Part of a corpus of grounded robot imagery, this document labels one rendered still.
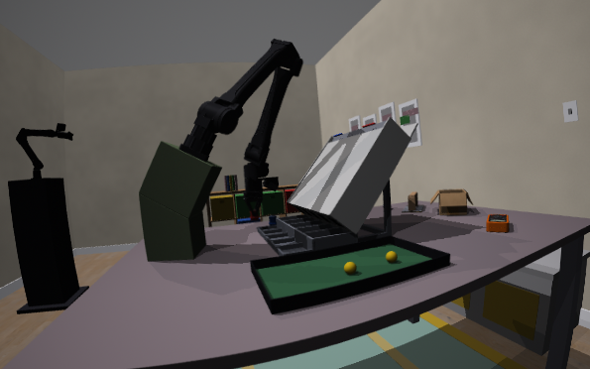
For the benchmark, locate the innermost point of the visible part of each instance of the orange digital multimeter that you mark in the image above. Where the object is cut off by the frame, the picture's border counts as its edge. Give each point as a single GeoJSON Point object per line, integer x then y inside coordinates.
{"type": "Point", "coordinates": [497, 223]}

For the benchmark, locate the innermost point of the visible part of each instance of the yellow marble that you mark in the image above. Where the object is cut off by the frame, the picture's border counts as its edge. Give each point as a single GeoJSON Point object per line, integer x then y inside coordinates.
{"type": "Point", "coordinates": [350, 268]}
{"type": "Point", "coordinates": [391, 256]}

